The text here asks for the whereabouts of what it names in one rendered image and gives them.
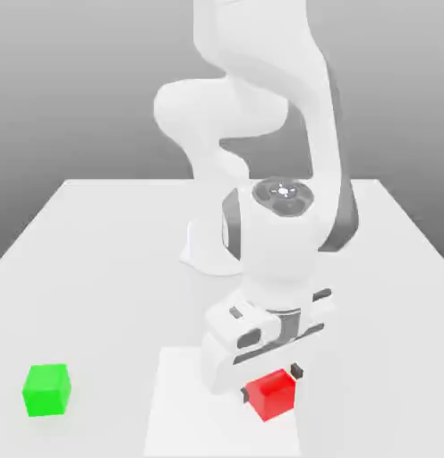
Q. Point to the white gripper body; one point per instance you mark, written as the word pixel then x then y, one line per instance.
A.
pixel 225 372

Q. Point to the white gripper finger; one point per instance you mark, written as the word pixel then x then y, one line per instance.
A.
pixel 244 394
pixel 296 370

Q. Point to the small red cube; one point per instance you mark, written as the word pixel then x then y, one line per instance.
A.
pixel 272 395

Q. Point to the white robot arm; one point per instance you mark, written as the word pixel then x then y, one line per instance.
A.
pixel 265 107

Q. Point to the small green cube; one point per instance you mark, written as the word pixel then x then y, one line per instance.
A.
pixel 46 390

